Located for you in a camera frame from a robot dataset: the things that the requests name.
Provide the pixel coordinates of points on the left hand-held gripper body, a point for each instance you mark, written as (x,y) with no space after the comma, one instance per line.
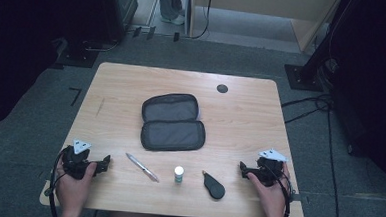
(74,164)

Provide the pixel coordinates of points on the black zip pencil pouch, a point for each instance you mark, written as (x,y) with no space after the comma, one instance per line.
(171,134)

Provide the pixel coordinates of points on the black oval correction tape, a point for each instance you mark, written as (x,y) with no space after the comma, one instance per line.
(215,188)

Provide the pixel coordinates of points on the dark cabinet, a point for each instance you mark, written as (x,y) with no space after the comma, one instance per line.
(117,7)

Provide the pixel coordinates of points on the person's right hand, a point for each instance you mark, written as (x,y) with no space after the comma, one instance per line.
(274,201)

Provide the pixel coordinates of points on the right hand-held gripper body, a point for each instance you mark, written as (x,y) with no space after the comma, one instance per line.
(270,171)

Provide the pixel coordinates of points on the black stand with base plate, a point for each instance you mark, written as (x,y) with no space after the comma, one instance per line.
(78,57)
(302,77)

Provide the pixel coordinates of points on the dark curtain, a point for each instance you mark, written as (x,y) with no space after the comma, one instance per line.
(10,45)
(376,81)

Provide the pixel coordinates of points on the light wooden partition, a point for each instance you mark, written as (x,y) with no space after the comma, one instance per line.
(266,4)

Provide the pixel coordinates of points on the silver pen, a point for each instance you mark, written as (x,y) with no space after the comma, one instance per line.
(142,167)

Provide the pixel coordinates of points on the black round table grommet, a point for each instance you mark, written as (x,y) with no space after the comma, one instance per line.
(222,88)

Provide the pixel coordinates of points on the small white-capped bottle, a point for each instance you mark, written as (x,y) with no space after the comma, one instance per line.
(179,174)

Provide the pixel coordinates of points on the person's left hand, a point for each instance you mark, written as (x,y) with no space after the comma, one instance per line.
(73,192)

